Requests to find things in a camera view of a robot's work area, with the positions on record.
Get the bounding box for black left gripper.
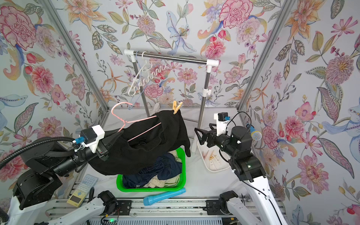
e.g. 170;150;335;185
53;128;126;177

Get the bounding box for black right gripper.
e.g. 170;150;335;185
198;124;241;162

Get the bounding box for pink clothespin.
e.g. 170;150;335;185
202;151;209;160

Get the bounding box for tan wooden clothespin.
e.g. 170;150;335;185
209;152;214;161

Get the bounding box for pink hanger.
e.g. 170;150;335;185
111;102;162;142

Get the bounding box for black shorts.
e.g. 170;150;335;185
89;110;191;175

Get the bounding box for navy blue shorts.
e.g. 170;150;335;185
122;153;183;189

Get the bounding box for beige shorts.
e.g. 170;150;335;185
143;152;182;188

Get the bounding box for white hanger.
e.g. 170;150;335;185
127;51;166;97

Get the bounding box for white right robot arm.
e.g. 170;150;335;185
195;124;287;225

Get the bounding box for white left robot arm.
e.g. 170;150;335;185
1;137;119;225

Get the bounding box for white tray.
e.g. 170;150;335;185
196;141;230;173

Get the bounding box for green plastic basket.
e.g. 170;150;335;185
116;148;186;192

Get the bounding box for blue toy microphone on stand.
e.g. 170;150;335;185
247;124;263;141

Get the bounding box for grey remote calculator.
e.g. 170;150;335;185
67;174;98;207

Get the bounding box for teal flashlight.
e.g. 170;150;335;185
143;188;186;206

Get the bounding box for steel clothes rack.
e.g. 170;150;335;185
124;49;219;128

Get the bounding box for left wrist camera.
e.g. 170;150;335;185
72;125;105;154

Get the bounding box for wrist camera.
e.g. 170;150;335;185
72;125;105;154
214;112;230;137

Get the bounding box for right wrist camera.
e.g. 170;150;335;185
214;112;230;137

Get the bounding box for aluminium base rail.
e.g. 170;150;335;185
44;198;287;225

